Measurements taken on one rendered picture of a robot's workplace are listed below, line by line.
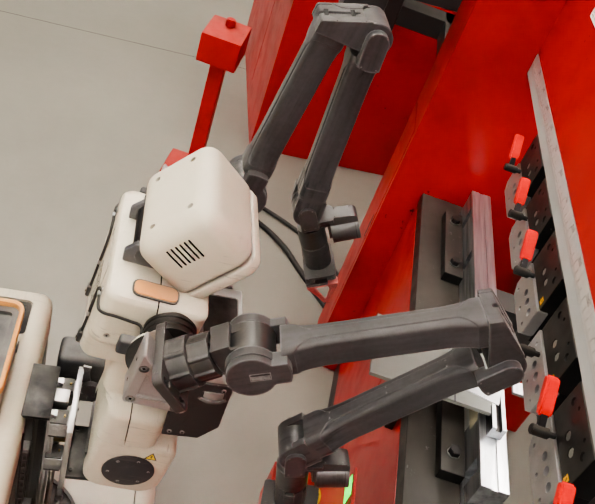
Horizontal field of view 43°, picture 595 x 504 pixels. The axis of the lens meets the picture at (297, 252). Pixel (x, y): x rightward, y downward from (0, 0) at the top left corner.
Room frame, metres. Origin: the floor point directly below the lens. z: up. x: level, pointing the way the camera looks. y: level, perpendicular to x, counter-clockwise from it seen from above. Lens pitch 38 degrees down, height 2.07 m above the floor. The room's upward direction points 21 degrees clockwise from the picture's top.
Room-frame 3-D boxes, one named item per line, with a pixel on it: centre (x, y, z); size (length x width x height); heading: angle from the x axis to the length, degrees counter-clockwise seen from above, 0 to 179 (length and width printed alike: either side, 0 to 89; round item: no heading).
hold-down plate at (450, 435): (1.15, -0.44, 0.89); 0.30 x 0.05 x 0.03; 4
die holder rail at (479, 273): (1.74, -0.47, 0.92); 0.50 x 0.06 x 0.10; 4
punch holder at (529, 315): (1.22, -0.50, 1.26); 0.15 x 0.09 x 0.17; 4
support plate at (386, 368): (1.18, -0.35, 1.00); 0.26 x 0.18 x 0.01; 94
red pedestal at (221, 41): (2.78, 0.58, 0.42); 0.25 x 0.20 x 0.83; 94
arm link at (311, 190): (1.24, 0.02, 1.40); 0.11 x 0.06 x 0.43; 18
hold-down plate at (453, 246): (1.79, -0.40, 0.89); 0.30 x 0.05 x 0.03; 4
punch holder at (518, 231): (1.42, -0.48, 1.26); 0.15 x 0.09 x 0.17; 4
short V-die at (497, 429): (1.17, -0.50, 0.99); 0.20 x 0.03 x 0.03; 4
